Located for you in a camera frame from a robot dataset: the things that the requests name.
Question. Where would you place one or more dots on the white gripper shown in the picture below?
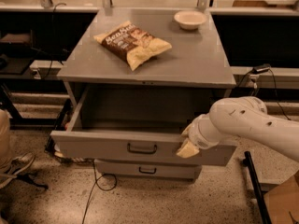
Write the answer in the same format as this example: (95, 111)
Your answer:
(196, 136)

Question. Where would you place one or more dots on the grey top drawer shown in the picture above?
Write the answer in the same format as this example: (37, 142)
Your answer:
(137, 124)

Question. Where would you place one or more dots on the grey drawer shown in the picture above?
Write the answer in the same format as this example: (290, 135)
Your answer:
(147, 169)
(137, 124)

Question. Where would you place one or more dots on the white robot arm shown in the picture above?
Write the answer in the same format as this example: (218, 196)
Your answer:
(245, 117)

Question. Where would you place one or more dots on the grey bottom drawer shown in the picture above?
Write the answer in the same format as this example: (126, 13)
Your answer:
(147, 169)

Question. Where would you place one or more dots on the grey drawer cabinet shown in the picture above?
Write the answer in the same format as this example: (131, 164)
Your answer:
(195, 61)

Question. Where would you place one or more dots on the black metal bar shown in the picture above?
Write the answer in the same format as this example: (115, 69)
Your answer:
(257, 188)

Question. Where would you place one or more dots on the black power adapter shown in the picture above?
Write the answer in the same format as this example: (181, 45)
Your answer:
(261, 68)

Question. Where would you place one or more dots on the cardboard box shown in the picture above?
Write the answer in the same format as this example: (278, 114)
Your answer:
(282, 202)

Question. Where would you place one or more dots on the sea salt chips bag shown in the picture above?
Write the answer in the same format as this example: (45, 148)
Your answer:
(132, 44)

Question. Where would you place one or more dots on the white bowl on cabinet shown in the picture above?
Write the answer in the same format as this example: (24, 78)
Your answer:
(190, 20)

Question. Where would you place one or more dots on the grey sneaker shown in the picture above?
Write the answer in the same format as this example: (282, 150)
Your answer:
(18, 165)

